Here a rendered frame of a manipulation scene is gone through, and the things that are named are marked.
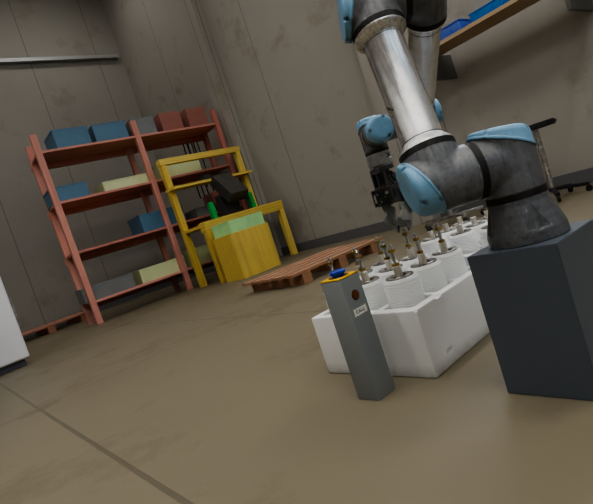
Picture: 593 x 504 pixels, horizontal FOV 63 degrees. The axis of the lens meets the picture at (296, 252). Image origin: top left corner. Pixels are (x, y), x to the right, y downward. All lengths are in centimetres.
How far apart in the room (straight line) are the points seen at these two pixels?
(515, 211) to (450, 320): 43
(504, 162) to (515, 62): 383
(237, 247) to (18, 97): 554
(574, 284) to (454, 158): 31
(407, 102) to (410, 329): 55
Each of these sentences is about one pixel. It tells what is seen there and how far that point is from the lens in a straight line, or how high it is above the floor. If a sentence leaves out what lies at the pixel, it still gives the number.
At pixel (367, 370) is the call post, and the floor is 8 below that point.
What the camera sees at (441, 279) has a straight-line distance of 138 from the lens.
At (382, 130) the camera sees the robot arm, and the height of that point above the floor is 64.
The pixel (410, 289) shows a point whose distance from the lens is 127.
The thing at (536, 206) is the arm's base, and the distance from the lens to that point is 101.
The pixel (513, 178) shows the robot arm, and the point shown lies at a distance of 100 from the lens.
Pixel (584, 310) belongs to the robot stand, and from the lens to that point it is 102.
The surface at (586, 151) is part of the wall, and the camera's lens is 464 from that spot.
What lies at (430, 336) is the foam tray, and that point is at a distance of 126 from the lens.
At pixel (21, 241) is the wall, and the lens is 916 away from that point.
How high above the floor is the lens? 49
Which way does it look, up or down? 4 degrees down
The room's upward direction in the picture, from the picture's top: 18 degrees counter-clockwise
